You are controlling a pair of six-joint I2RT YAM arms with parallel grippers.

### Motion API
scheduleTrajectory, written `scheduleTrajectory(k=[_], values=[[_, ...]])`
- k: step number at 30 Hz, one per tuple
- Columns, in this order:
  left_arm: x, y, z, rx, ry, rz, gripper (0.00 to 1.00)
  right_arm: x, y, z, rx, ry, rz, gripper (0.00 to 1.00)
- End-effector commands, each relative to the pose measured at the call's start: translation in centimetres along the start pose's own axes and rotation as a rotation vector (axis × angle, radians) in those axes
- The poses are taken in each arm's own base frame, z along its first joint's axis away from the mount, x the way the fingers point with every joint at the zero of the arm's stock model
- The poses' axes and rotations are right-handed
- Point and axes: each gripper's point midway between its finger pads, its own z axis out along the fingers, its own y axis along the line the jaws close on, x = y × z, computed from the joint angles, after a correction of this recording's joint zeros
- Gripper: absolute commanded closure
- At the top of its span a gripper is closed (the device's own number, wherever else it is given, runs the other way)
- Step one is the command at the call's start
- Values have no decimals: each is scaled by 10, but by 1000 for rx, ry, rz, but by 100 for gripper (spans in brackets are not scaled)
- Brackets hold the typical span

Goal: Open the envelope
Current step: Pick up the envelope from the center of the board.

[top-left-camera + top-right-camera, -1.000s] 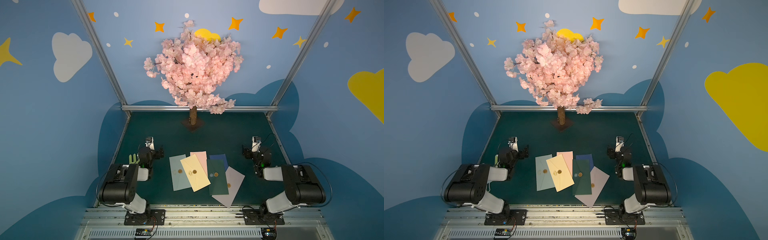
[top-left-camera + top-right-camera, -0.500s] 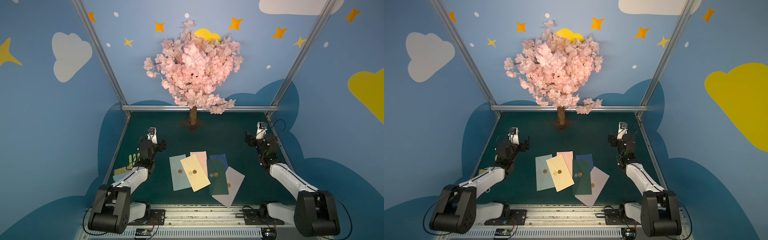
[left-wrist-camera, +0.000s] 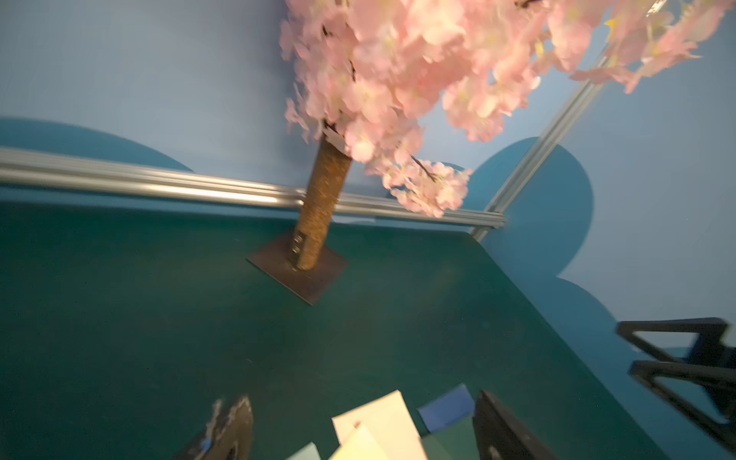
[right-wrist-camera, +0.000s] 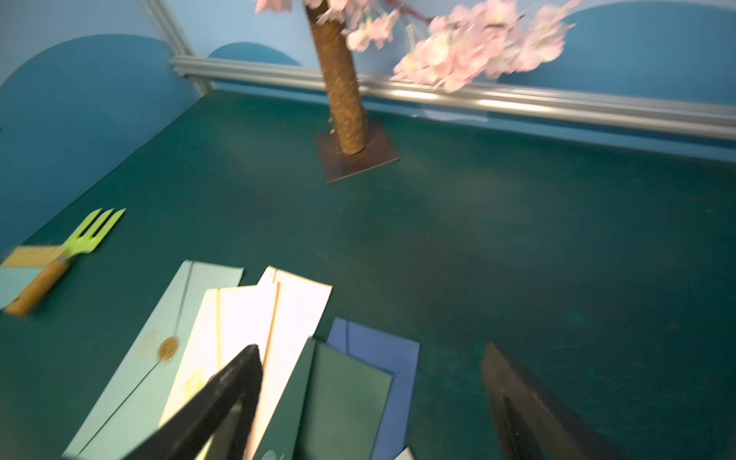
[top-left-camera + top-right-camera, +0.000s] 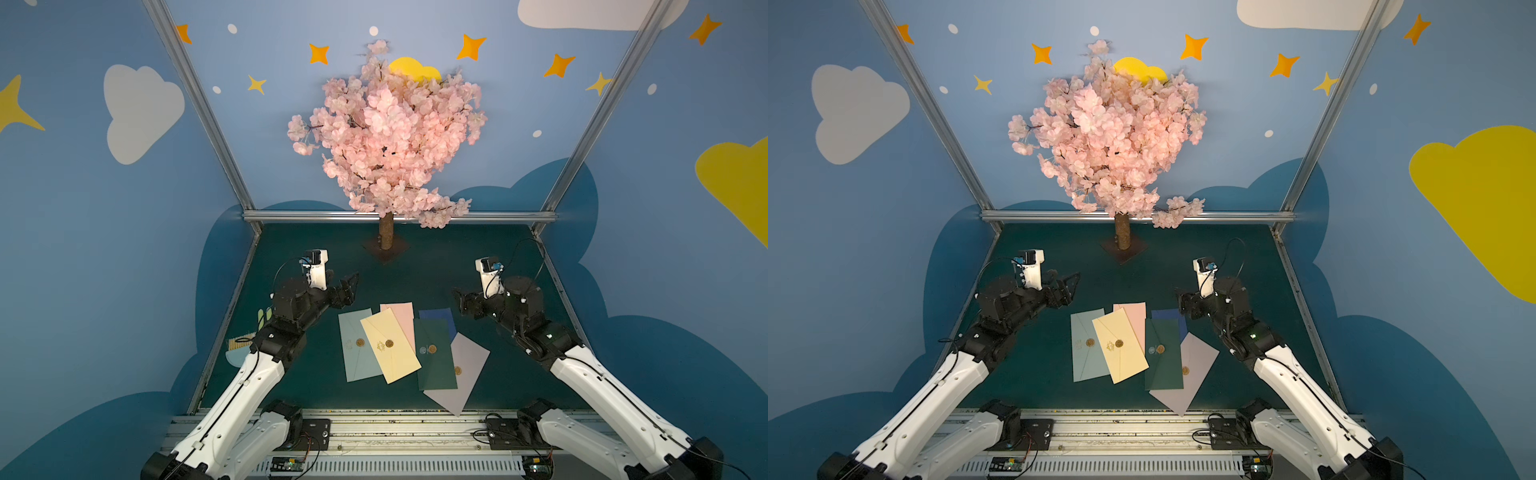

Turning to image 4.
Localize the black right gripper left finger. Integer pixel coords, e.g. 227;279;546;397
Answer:
126;344;264;459

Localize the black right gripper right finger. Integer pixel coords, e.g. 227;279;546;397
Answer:
481;343;629;459

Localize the cream yellow envelope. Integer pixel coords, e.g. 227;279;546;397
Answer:
159;283;284;459

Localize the light teal envelope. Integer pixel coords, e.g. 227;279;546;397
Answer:
62;261;245;459

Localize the dark green envelope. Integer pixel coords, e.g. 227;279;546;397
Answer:
254;338;393;459

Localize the pink envelope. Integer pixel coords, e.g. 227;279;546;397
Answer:
243;266;333;459

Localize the dark blue envelope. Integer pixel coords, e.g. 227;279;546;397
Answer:
327;317;421;459

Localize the pink blossom artificial tree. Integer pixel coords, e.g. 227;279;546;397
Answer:
254;0;582;185

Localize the green garden fork wooden handle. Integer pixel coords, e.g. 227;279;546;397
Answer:
5;208;127;316

